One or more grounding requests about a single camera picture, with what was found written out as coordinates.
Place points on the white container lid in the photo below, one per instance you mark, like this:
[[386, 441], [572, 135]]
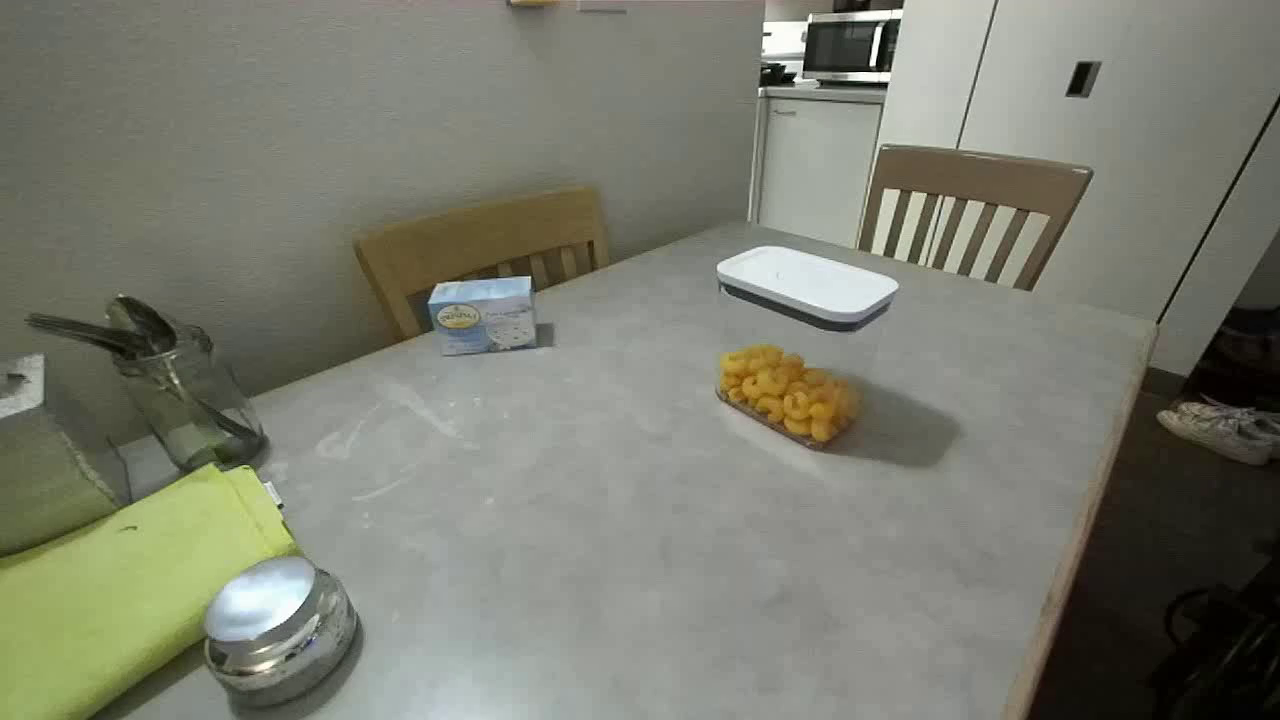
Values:
[[810, 285]]

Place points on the clear plastic container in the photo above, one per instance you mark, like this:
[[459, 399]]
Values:
[[801, 367]]

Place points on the wooden chair at side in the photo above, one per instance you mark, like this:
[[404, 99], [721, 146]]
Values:
[[551, 238]]

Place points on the light blue small box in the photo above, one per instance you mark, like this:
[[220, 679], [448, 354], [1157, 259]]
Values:
[[481, 313]]

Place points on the white cabinet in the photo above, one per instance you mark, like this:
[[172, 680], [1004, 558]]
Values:
[[813, 161]]

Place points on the wooden chair at end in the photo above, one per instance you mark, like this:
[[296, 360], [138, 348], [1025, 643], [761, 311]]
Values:
[[977, 215]]

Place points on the microwave oven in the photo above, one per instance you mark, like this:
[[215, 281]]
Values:
[[853, 44]]

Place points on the clear jar with utensils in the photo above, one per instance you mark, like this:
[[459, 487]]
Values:
[[172, 378]]

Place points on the round silver metal tin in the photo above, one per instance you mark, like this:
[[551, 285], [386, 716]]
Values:
[[279, 631]]

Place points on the green folded cloth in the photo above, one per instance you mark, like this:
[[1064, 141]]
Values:
[[104, 606]]

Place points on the white shoes on floor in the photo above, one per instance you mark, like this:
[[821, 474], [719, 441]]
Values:
[[1234, 432]]

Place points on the grey box at edge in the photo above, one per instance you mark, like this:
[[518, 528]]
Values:
[[55, 460]]

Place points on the black wall plate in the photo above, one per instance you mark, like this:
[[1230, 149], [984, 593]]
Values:
[[1080, 79]]

